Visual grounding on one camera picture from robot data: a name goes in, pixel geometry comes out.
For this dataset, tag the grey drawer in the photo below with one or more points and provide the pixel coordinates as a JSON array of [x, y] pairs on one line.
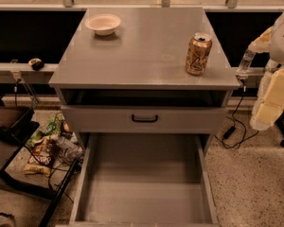
[[143, 180], [143, 119]]

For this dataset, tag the gold soda can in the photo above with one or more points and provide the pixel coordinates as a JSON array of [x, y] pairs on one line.
[[199, 48]]

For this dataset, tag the grey top drawer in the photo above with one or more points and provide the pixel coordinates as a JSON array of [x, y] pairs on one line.
[[143, 119]]

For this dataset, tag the grey metal rail ledge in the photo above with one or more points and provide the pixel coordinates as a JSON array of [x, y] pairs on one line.
[[10, 72]]

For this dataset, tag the grey drawer cabinet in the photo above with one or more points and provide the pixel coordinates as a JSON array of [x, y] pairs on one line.
[[144, 64]]

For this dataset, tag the green snack bag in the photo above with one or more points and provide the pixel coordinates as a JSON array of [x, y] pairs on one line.
[[52, 127]]

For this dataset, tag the white paper bowl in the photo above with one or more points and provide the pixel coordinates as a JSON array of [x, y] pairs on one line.
[[103, 24]]

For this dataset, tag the black cart frame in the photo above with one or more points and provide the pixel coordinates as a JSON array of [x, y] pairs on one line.
[[16, 127]]

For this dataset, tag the crushed plastic bottle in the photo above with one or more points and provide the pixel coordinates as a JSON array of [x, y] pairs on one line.
[[70, 151]]

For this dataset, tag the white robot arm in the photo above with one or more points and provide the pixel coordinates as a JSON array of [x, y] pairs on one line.
[[270, 95]]

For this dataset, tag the chips snack bag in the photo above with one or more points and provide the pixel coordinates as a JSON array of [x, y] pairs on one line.
[[41, 159]]

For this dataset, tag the clear water bottle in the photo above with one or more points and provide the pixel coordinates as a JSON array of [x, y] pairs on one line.
[[246, 61]]

